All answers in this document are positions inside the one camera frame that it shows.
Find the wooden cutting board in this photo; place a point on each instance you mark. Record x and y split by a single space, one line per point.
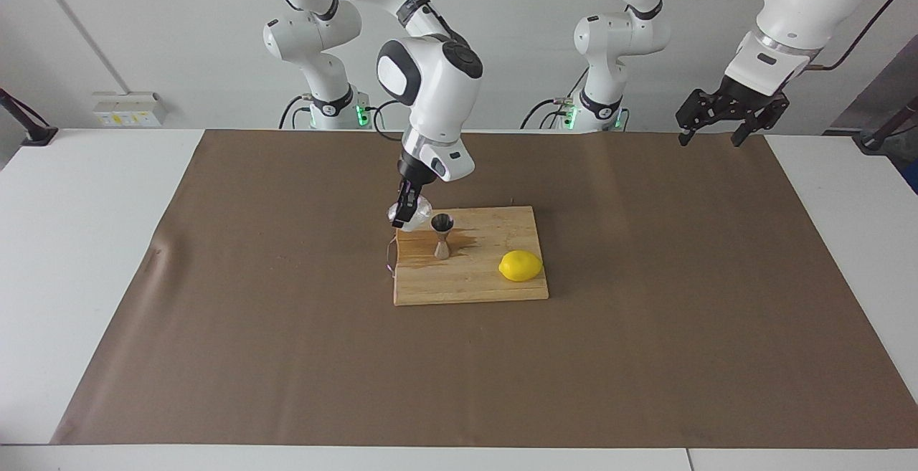
473 281

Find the brown paper table mat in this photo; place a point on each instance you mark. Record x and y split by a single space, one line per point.
459 370

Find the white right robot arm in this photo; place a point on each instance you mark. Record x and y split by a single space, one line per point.
437 98

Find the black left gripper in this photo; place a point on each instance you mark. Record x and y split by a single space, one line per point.
742 102

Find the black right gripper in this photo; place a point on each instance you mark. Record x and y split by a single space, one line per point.
414 170

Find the blue object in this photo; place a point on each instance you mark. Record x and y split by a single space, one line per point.
912 177

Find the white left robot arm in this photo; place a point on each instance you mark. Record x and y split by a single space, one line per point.
810 5

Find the steel cocktail jigger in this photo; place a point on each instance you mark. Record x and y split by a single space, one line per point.
442 245

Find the yellow lemon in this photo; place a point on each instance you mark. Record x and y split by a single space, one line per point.
520 266

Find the white wall power strip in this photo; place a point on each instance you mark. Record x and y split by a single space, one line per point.
129 109

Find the small clear glass cup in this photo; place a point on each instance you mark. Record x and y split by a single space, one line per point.
424 211

